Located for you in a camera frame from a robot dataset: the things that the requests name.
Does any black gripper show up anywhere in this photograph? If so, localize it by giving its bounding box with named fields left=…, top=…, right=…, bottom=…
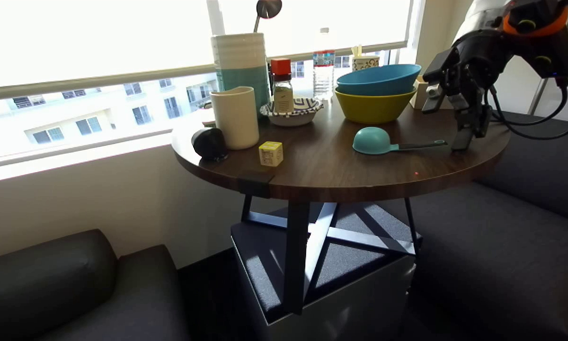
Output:
left=448, top=29, right=507, bottom=154

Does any cream box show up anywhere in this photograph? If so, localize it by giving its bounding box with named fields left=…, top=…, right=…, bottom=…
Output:
left=410, top=78, right=444, bottom=116

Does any yellow-green bowl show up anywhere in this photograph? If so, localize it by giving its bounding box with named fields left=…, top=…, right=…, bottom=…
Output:
left=333, top=87, right=418, bottom=127

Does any blue bowl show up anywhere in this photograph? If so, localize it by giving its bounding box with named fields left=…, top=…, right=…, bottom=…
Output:
left=333, top=63, right=423, bottom=97

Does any cream printed carton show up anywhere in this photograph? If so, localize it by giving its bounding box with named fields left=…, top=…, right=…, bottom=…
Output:
left=350, top=44, right=382, bottom=72

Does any grey fabric sofa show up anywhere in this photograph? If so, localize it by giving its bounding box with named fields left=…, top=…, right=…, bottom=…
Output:
left=408, top=112, right=568, bottom=341

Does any clear labelled bottle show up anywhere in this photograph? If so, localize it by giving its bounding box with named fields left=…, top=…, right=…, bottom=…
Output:
left=310, top=47, right=336, bottom=97

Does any patterned shallow bowl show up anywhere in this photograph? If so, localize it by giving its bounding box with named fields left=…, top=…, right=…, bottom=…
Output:
left=257, top=95, right=325, bottom=129

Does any small cream shaker jar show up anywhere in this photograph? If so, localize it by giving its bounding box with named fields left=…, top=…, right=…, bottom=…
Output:
left=272, top=82, right=297, bottom=114

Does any red lidded jar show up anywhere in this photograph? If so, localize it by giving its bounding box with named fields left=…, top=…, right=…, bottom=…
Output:
left=268, top=57, right=293, bottom=85

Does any yellow cube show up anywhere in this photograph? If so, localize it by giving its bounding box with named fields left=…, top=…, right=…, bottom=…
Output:
left=257, top=138, right=285, bottom=171

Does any dark metal table base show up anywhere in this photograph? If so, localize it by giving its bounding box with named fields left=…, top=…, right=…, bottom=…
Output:
left=240, top=193, right=420, bottom=317

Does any metal ladle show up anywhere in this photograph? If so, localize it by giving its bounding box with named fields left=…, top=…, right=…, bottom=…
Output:
left=251, top=0, right=283, bottom=34

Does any cream ceramic mug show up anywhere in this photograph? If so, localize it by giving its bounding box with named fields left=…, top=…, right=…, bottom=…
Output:
left=209, top=85, right=261, bottom=152

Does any tall white teal canister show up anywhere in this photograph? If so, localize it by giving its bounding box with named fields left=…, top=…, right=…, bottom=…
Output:
left=209, top=30, right=270, bottom=110

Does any black round object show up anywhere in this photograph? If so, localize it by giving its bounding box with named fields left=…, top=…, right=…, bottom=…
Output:
left=191, top=127, right=228, bottom=161

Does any dark leather sofa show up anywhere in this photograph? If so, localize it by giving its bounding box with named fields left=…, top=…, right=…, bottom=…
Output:
left=0, top=227, right=191, bottom=341

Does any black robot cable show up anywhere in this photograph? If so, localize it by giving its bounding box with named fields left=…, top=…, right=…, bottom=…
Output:
left=484, top=74, right=568, bottom=142

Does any white window frame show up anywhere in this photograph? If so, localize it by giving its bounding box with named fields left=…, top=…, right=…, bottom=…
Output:
left=0, top=0, right=423, bottom=186

